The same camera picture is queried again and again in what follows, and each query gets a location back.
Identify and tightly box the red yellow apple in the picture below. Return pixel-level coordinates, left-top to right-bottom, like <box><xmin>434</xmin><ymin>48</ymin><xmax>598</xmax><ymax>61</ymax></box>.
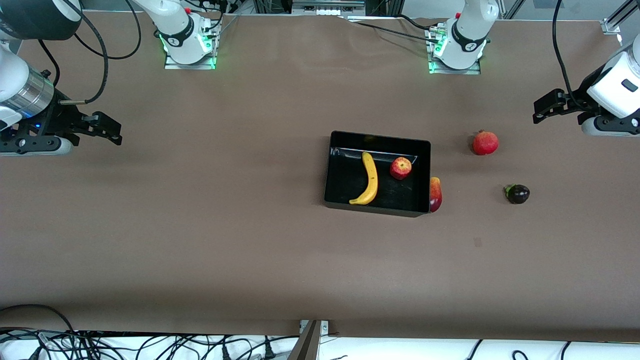
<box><xmin>390</xmin><ymin>156</ymin><xmax>413</xmax><ymax>181</ymax></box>

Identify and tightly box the yellow banana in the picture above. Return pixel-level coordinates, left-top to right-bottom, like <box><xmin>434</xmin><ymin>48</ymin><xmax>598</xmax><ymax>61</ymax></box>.
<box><xmin>349</xmin><ymin>151</ymin><xmax>379</xmax><ymax>206</ymax></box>

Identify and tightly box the black rectangular plastic tray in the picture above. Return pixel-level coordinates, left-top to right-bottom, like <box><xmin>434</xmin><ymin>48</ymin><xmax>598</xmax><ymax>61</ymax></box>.
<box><xmin>323</xmin><ymin>130</ymin><xmax>432</xmax><ymax>218</ymax></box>

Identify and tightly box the red pomegranate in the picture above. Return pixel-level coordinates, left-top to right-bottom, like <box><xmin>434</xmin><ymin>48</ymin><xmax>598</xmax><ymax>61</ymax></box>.
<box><xmin>472</xmin><ymin>129</ymin><xmax>500</xmax><ymax>156</ymax></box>

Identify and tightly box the dark purple eggplant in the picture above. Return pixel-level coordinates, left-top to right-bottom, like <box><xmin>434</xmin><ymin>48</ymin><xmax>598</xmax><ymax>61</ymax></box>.
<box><xmin>504</xmin><ymin>183</ymin><xmax>531</xmax><ymax>205</ymax></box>

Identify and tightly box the brown table cover sheet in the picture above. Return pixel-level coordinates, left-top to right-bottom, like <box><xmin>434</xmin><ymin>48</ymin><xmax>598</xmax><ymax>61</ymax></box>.
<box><xmin>0</xmin><ymin>11</ymin><xmax>640</xmax><ymax>343</ymax></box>

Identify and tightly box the red yellow mango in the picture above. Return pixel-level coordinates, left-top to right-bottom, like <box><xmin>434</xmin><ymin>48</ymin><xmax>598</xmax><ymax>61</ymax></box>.
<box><xmin>429</xmin><ymin>176</ymin><xmax>443</xmax><ymax>213</ymax></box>

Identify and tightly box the silver power strip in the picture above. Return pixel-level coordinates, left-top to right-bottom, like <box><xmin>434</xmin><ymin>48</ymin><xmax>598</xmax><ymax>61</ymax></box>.
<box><xmin>292</xmin><ymin>0</ymin><xmax>366</xmax><ymax>16</ymax></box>

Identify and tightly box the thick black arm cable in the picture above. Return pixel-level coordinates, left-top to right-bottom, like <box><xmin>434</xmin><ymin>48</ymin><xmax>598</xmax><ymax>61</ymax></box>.
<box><xmin>59</xmin><ymin>10</ymin><xmax>110</xmax><ymax>106</ymax></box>

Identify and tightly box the aluminium frame profile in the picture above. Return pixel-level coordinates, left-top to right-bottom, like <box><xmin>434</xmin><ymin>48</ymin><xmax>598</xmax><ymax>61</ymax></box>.
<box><xmin>602</xmin><ymin>0</ymin><xmax>640</xmax><ymax>36</ymax></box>

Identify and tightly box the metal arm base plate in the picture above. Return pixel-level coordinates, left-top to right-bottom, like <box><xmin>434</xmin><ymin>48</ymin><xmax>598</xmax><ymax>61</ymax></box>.
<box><xmin>427</xmin><ymin>25</ymin><xmax>482</xmax><ymax>76</ymax></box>
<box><xmin>164</xmin><ymin>25</ymin><xmax>220</xmax><ymax>71</ymax></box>

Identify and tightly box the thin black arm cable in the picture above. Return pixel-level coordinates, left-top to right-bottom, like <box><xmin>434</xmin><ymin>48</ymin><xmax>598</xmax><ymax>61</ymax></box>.
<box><xmin>72</xmin><ymin>0</ymin><xmax>143</xmax><ymax>61</ymax></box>

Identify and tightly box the black base power cable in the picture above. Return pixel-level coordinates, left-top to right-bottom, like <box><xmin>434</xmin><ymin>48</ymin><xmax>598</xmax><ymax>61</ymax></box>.
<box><xmin>347</xmin><ymin>19</ymin><xmax>443</xmax><ymax>43</ymax></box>

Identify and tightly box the black cable with plug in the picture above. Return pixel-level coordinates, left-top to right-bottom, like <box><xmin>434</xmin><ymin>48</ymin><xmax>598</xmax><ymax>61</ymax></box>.
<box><xmin>260</xmin><ymin>337</ymin><xmax>281</xmax><ymax>360</ymax></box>
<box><xmin>210</xmin><ymin>340</ymin><xmax>236</xmax><ymax>360</ymax></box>

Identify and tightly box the silver metal bracket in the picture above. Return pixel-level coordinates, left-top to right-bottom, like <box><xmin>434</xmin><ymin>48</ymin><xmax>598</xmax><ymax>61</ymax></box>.
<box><xmin>299</xmin><ymin>320</ymin><xmax>330</xmax><ymax>335</ymax></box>

